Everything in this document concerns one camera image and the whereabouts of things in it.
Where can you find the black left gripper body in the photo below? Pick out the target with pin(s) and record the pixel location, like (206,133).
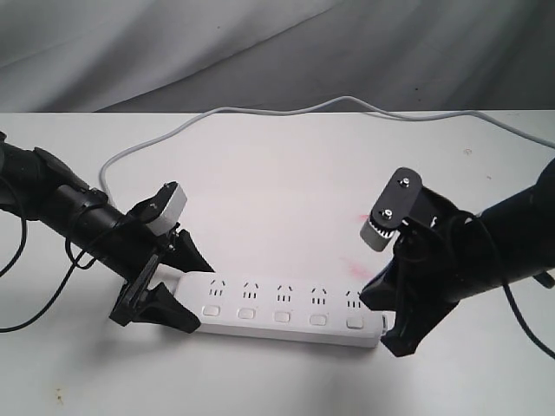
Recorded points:
(124,244)

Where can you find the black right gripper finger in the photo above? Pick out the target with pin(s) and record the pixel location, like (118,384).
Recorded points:
(380,293)
(412,325)

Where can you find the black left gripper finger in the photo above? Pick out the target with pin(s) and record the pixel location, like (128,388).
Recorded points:
(182,254)
(159,306)

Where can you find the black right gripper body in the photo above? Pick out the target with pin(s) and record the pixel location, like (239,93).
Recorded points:
(443,255)

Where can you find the white five-socket power strip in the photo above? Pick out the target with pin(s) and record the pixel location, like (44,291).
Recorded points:
(317,310)

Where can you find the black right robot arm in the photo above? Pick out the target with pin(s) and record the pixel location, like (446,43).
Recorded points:
(522,228)

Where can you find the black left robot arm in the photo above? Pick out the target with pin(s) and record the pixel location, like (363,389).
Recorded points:
(37,186)

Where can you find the grey backdrop cloth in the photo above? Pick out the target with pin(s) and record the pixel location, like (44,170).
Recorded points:
(190,56)

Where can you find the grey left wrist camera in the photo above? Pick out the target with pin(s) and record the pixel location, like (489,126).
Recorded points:
(164,208)

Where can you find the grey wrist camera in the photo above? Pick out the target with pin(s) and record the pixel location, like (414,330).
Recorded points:
(374,234)
(164,208)

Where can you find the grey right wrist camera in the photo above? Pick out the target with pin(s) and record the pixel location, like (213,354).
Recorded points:
(374,234)

